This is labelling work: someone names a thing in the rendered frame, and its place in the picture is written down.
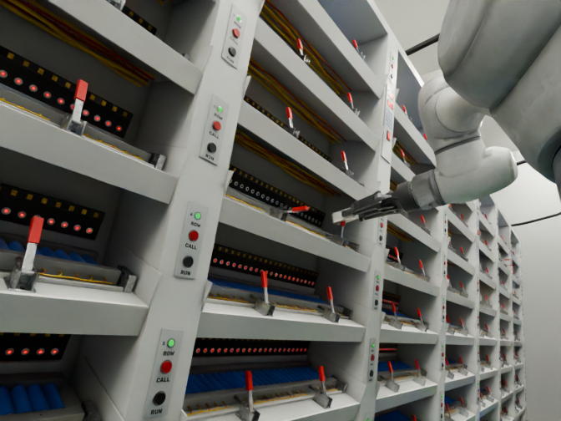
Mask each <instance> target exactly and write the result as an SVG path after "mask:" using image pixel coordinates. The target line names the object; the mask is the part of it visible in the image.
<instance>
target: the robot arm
mask: <svg viewBox="0 0 561 421"><path fill-rule="evenodd" d="M437 60H438V64H439V67H440V69H441V70H442V74H440V75H437V76H435V77H433V78H431V79H429V80H428V81H427V82H426V83H425V84H424V85H423V86H422V88H421V90H420V92H419V95H418V110H419V114H420V118H421V121H422V127H423V129H424V132H425V134H426V136H427V140H428V142H429V144H430V145H431V147H432V150H433V152H434V155H435V158H436V162H437V168H436V169H434V170H429V171H428V172H425V173H422V174H420V175H415V176H413V177H412V181H410V180H409V181H407V182H404V183H401V184H399V185H397V189H396V190H395V191H393V192H387V193H386V194H382V193H381V191H380V190H378V191H376V192H375V193H374V194H372V195H369V196H367V197H365V198H363V199H360V200H358V201H355V202H353V203H351V208H347V209H345V210H340V211H338V212H335V213H332V214H331V215H332V223H334V224H335V223H336V224H337V225H340V224H341V221H346V223H347V222H350V221H354V220H358V219H359V220H360V221H363V218H364V220H369V219H373V218H377V217H381V216H388V215H393V214H400V213H401V212H400V209H403V210H404V211H405V212H410V211H415V210H419V209H420V208H422V209H423V210H425V211H426V210H429V209H433V208H436V207H439V206H444V205H447V204H452V203H465V202H469V201H473V200H478V199H481V198H483V197H486V196H488V195H491V194H493V193H495V192H498V191H500V190H502V189H504V188H506V187H508V186H509V185H511V184H512V183H513V182H514V181H515V180H516V179H517V177H518V167H517V164H516V161H515V159H514V158H513V154H512V152H511V150H510V149H507V148H503V147H497V146H493V147H489V148H486V146H485V144H484V143H483V140H482V138H481V135H480V132H479V128H480V127H481V124H482V121H483V118H484V116H485V115H487V116H488V117H490V118H492V119H494V120H495V121H496V122H497V124H498V125H499V126H500V128H501V129H502V130H503V131H504V133H505V134H506V135H507V136H508V137H509V139H510V140H511V141H512V142H513V143H514V144H515V146H516V147H517V148H518V150H519V152H520V154H521V155H522V157H523V158H524V159H525V161H526V162H527V163H528V164H529V165H530V166H531V167H532V168H533V169H534V170H536V171H537V172H538V173H539V174H540V175H542V176H543V177H545V178H546V179H547V180H549V181H551V182H553V183H554V184H556V186H557V189H558V196H559V199H560V204H561V0H450V1H449V4H448V6H447V11H446V13H445V16H444V19H443V22H442V28H441V32H440V35H439V39H438V44H437Z"/></svg>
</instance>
